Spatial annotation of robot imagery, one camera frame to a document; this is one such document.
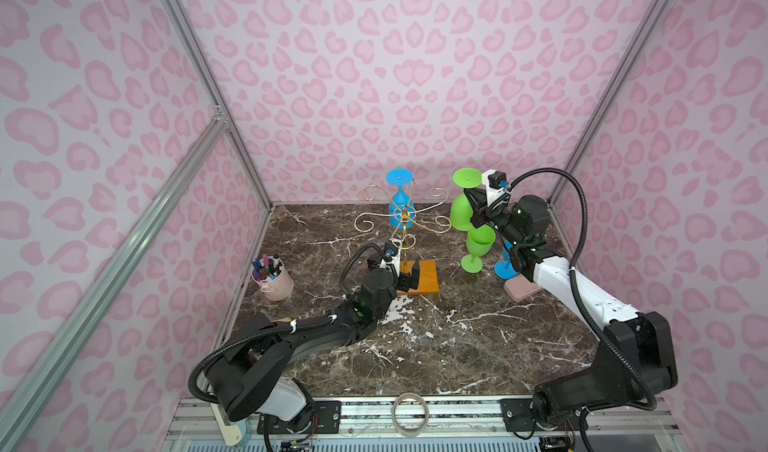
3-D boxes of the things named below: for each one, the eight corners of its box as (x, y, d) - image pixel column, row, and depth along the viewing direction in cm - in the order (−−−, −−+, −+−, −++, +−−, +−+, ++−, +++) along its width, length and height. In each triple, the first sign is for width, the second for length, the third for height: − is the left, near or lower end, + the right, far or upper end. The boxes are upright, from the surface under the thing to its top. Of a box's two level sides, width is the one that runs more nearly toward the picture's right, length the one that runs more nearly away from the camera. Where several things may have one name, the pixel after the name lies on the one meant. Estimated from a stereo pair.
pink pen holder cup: (263, 302, 96) (247, 281, 86) (270, 278, 101) (256, 256, 91) (289, 302, 96) (277, 281, 86) (295, 278, 101) (284, 256, 91)
